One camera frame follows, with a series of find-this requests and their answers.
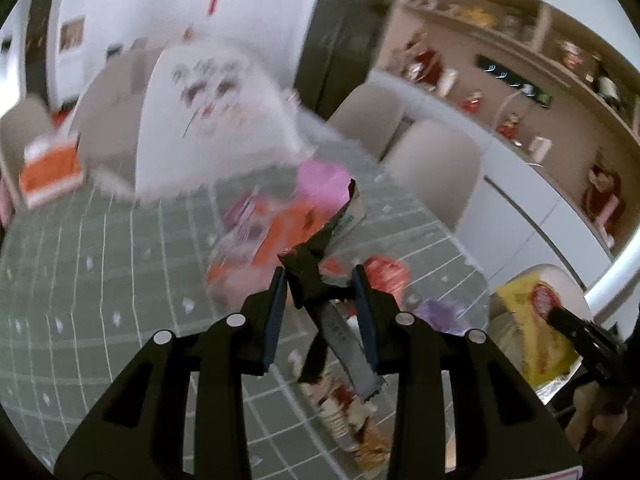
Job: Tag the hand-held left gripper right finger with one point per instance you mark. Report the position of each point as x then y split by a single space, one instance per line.
366 330

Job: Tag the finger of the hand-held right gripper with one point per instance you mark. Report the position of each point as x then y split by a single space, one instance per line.
570 321

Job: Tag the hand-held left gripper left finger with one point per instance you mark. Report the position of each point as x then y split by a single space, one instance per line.
274 325

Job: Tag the black silver foil wrapper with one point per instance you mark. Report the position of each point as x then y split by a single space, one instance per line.
345 340

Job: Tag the yellow packet with red label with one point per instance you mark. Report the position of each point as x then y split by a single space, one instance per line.
532 330

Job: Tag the orange plastic bag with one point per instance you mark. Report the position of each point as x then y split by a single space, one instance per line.
290 225

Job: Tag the person's right hand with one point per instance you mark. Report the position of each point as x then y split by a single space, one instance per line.
597 417

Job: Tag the purple plastic wrapper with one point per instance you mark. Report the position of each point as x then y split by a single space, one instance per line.
440 316

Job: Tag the beige printed snack wrapper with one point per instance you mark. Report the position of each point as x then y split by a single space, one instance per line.
360 435

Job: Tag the seated red doll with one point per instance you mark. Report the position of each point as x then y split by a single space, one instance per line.
602 200

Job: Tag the white sideboard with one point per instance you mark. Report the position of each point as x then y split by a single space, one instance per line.
515 195

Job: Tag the pink paper box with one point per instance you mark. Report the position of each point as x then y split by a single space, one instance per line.
322 180

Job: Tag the small red figurine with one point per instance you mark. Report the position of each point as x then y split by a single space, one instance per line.
507 126
471 101

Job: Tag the white printed food cover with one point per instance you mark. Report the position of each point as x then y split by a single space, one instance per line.
215 125

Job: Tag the dark bottle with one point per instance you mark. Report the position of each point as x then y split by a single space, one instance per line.
609 91

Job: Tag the black power strip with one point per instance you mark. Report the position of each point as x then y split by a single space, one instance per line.
510 80

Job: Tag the white paper cup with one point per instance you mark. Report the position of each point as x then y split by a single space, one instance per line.
446 84

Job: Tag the orange tissue box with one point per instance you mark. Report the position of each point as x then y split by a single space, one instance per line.
50 170

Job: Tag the large red figurine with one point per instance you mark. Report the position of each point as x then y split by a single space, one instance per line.
425 60

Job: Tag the dark tall panel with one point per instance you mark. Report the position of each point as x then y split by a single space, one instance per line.
345 25

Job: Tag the dark door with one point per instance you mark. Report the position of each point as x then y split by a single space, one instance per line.
40 35

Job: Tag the beige wall shelf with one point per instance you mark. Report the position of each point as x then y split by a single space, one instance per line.
545 50

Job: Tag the small brown wall picture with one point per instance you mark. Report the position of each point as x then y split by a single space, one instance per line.
71 35

